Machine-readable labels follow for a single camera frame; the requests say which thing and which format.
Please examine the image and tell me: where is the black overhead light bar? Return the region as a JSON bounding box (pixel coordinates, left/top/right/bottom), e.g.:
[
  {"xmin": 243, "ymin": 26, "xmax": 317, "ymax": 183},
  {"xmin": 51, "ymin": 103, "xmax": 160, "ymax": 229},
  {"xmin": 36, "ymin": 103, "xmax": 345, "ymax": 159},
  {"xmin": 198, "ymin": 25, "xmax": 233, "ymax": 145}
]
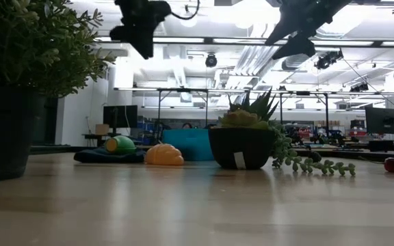
[{"xmin": 94, "ymin": 36, "xmax": 394, "ymax": 49}]

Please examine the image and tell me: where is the black hanging ceiling camera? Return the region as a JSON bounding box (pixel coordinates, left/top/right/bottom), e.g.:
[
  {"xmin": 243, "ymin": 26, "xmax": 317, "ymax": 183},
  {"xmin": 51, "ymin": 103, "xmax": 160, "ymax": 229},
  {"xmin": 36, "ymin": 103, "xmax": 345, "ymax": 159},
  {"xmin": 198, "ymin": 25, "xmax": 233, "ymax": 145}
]
[{"xmin": 205, "ymin": 53, "xmax": 218, "ymax": 68}]

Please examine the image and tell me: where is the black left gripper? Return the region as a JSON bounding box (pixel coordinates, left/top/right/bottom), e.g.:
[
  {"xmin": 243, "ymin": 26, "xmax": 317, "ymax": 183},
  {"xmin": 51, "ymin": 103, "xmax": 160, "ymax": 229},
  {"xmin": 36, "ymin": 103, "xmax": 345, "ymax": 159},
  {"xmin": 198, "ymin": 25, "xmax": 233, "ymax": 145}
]
[{"xmin": 109, "ymin": 0, "xmax": 172, "ymax": 61}]

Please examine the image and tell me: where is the blue plastic tupperware container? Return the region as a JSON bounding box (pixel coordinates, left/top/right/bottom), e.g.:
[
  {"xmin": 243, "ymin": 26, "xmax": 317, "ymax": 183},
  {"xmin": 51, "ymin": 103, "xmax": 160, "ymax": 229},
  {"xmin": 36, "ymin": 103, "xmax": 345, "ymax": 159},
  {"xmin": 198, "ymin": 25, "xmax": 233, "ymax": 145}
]
[{"xmin": 162, "ymin": 128, "xmax": 215, "ymax": 162}]

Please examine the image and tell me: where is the orange toy fruit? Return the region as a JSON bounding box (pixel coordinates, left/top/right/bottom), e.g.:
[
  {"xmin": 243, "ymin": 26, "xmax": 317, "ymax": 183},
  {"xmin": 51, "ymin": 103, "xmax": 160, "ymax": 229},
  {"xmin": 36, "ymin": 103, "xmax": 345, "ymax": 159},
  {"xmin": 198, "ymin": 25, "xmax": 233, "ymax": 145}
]
[{"xmin": 144, "ymin": 143, "xmax": 185, "ymax": 167}]

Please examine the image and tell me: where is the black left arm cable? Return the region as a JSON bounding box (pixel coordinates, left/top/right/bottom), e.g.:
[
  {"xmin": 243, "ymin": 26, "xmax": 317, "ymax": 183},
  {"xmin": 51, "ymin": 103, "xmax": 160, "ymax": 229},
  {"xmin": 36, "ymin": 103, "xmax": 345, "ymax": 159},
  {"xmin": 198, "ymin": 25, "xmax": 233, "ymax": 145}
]
[{"xmin": 169, "ymin": 0, "xmax": 201, "ymax": 21}]

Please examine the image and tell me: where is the black computer monitor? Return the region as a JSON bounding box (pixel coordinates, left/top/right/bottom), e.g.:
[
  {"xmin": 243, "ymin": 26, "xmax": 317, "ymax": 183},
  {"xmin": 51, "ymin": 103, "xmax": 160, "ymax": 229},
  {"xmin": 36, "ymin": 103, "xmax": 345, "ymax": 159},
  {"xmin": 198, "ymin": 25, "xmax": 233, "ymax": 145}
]
[
  {"xmin": 103, "ymin": 105, "xmax": 138, "ymax": 136},
  {"xmin": 365, "ymin": 107, "xmax": 394, "ymax": 135}
]

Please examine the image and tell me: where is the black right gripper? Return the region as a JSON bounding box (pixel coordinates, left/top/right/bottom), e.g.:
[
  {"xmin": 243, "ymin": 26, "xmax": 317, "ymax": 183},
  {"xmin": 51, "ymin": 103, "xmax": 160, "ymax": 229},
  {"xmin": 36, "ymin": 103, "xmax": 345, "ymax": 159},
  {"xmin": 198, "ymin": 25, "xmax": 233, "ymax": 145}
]
[{"xmin": 264, "ymin": 0, "xmax": 354, "ymax": 59}]

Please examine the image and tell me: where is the green toy corn cob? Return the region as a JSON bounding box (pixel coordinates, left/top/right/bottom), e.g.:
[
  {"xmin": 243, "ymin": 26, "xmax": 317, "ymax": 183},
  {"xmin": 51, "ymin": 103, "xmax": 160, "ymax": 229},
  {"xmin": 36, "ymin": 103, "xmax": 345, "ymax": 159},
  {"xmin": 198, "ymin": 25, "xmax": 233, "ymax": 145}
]
[{"xmin": 104, "ymin": 135, "xmax": 137, "ymax": 155}]

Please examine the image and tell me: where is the black ceiling track light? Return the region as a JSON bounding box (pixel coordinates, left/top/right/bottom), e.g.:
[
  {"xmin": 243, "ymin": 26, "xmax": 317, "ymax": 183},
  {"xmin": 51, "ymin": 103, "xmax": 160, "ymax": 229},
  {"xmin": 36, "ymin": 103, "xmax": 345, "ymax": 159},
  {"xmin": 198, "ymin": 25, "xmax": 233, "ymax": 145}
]
[{"xmin": 314, "ymin": 49, "xmax": 344, "ymax": 71}]

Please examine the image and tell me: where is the bushy green potted plant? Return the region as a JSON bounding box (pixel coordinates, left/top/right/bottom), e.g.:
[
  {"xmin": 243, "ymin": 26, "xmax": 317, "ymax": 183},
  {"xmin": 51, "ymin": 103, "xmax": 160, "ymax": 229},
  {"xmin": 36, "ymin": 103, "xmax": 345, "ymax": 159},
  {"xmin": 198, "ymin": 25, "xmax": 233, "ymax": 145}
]
[{"xmin": 0, "ymin": 0, "xmax": 118, "ymax": 184}]

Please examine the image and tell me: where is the round white ceiling lamp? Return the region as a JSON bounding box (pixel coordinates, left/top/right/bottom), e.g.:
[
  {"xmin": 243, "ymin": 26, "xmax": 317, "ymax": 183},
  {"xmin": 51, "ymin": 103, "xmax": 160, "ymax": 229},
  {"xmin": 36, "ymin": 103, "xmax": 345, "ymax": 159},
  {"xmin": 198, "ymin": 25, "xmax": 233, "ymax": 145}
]
[{"xmin": 179, "ymin": 15, "xmax": 198, "ymax": 28}]

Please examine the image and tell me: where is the succulent plant in black pot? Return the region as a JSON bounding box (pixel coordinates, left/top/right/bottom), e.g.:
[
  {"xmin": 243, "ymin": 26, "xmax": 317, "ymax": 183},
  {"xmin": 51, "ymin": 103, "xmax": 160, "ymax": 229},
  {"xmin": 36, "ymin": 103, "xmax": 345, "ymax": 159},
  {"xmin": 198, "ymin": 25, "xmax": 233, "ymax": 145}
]
[{"xmin": 208, "ymin": 89, "xmax": 357, "ymax": 178}]

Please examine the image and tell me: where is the black metal stand frame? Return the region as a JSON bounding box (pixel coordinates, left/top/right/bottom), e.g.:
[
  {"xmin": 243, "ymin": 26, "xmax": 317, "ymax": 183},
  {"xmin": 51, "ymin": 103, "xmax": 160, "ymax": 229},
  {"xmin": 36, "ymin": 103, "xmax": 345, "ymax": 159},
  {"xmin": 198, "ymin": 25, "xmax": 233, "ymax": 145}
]
[
  {"xmin": 280, "ymin": 91, "xmax": 330, "ymax": 136},
  {"xmin": 157, "ymin": 87, "xmax": 209, "ymax": 130}
]

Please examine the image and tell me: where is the navy blue folded cloth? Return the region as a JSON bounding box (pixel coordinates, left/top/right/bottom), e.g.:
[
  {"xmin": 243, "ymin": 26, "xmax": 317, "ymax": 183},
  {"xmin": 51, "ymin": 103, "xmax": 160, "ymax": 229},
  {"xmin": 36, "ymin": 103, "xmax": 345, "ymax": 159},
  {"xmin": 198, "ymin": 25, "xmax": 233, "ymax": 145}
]
[{"xmin": 74, "ymin": 147, "xmax": 146, "ymax": 164}]

